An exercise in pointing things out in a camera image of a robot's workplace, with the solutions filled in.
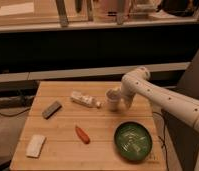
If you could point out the white plastic bottle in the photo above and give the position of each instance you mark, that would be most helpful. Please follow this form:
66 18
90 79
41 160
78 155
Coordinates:
85 100

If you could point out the grey rectangular block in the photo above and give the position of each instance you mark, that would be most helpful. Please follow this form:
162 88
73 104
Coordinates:
50 110

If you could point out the white sponge block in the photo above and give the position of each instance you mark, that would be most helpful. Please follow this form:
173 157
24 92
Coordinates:
35 145

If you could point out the orange carrot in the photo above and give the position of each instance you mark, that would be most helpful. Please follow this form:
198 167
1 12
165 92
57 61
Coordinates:
82 135

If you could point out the wooden table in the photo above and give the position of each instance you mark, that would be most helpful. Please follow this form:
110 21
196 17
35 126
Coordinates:
63 150

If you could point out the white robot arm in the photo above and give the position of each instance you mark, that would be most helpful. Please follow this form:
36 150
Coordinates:
182 107

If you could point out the green round bowl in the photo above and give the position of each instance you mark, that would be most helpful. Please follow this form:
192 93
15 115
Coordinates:
133 141

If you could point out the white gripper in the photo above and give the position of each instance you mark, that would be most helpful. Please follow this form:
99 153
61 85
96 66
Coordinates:
122 93

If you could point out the white ceramic cup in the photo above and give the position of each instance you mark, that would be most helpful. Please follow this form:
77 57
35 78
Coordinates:
112 100

